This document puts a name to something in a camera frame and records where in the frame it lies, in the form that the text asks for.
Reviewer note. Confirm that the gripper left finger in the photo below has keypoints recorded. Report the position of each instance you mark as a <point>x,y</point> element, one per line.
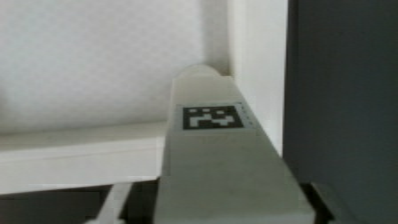
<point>128,204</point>

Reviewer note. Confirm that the white desk leg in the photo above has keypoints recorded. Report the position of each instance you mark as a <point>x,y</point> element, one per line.
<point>226,182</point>

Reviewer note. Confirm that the white desk top tray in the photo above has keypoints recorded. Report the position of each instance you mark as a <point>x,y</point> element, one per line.
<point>91,55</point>

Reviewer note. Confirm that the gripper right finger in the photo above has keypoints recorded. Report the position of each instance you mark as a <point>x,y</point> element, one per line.
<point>322,198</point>

